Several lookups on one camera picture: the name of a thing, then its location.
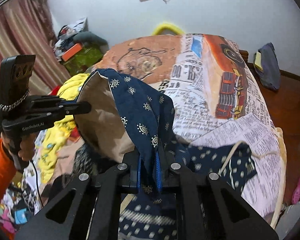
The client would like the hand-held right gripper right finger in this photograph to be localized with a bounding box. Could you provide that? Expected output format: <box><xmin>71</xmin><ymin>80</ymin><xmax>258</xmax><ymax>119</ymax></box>
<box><xmin>156</xmin><ymin>152</ymin><xmax>279</xmax><ymax>240</ymax></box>

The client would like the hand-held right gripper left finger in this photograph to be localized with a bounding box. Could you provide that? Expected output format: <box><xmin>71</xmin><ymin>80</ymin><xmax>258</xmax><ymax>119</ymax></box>
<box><xmin>15</xmin><ymin>152</ymin><xmax>142</xmax><ymax>240</ymax></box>

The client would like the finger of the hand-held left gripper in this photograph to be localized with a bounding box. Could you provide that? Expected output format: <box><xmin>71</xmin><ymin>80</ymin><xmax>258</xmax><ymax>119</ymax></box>
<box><xmin>27</xmin><ymin>102</ymin><xmax>92</xmax><ymax>121</ymax></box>
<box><xmin>29</xmin><ymin>95</ymin><xmax>78</xmax><ymax>105</ymax></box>

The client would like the navy patterned hooded jacket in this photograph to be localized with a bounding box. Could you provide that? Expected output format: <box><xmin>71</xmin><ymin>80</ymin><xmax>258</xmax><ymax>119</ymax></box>
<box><xmin>52</xmin><ymin>67</ymin><xmax>257</xmax><ymax>240</ymax></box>

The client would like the person's left forearm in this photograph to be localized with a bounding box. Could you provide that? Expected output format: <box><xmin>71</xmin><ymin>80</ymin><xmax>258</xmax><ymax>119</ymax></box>
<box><xmin>0</xmin><ymin>137</ymin><xmax>18</xmax><ymax>222</ymax></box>

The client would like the pile of mixed clothes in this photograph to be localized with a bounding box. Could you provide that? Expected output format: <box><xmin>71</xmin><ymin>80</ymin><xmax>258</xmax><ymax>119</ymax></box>
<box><xmin>54</xmin><ymin>17</ymin><xmax>88</xmax><ymax>55</ymax></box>

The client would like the person's left hand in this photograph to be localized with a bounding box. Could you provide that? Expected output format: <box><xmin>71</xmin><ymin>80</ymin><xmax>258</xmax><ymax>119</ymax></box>
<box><xmin>2</xmin><ymin>132</ymin><xmax>38</xmax><ymax>163</ymax></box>

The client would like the red garment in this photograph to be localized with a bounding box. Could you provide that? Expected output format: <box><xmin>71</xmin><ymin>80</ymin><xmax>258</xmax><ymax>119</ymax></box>
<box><xmin>50</xmin><ymin>85</ymin><xmax>62</xmax><ymax>97</ymax></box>

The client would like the yellow cartoon blanket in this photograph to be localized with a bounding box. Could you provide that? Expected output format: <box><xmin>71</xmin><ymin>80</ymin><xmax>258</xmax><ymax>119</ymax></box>
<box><xmin>40</xmin><ymin>74</ymin><xmax>90</xmax><ymax>178</ymax></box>

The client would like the striped brown curtain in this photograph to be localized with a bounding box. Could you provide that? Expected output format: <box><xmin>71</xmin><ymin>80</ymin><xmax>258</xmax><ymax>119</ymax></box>
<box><xmin>0</xmin><ymin>0</ymin><xmax>70</xmax><ymax>120</ymax></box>

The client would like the green patterned table cloth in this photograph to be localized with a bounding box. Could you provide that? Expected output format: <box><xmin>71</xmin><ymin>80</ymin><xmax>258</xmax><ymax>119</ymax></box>
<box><xmin>65</xmin><ymin>45</ymin><xmax>103</xmax><ymax>77</ymax></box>

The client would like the orange box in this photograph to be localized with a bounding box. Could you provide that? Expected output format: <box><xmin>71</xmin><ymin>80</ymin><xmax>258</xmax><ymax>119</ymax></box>
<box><xmin>61</xmin><ymin>43</ymin><xmax>82</xmax><ymax>62</ymax></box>

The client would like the newspaper print bedsheet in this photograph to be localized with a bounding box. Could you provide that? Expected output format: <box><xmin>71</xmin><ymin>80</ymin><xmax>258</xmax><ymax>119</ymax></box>
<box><xmin>100</xmin><ymin>33</ymin><xmax>287</xmax><ymax>220</ymax></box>

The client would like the yellow round chair back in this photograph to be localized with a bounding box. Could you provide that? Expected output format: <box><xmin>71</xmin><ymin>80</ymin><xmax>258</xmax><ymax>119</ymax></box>
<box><xmin>151</xmin><ymin>23</ymin><xmax>184</xmax><ymax>36</ymax></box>

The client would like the pink slipper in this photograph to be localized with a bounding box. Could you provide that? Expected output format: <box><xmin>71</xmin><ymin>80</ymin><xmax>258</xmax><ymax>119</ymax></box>
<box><xmin>291</xmin><ymin>175</ymin><xmax>300</xmax><ymax>205</ymax></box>

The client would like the dark grey bag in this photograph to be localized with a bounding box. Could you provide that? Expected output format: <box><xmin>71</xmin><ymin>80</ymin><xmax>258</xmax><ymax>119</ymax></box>
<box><xmin>254</xmin><ymin>42</ymin><xmax>282</xmax><ymax>92</ymax></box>

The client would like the metal chain strap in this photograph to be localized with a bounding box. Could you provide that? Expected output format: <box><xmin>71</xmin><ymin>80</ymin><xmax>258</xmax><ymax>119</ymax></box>
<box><xmin>0</xmin><ymin>89</ymin><xmax>30</xmax><ymax>112</ymax></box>

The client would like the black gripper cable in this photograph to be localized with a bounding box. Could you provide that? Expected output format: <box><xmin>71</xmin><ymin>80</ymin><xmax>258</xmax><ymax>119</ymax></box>
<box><xmin>30</xmin><ymin>161</ymin><xmax>44</xmax><ymax>208</ymax></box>

